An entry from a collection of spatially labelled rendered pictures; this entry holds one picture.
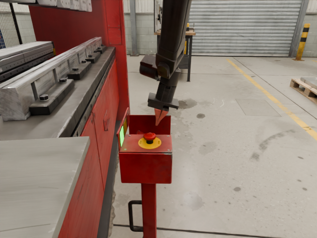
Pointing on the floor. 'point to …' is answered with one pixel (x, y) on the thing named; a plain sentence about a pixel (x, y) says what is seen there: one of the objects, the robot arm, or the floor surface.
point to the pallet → (309, 92)
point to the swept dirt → (112, 202)
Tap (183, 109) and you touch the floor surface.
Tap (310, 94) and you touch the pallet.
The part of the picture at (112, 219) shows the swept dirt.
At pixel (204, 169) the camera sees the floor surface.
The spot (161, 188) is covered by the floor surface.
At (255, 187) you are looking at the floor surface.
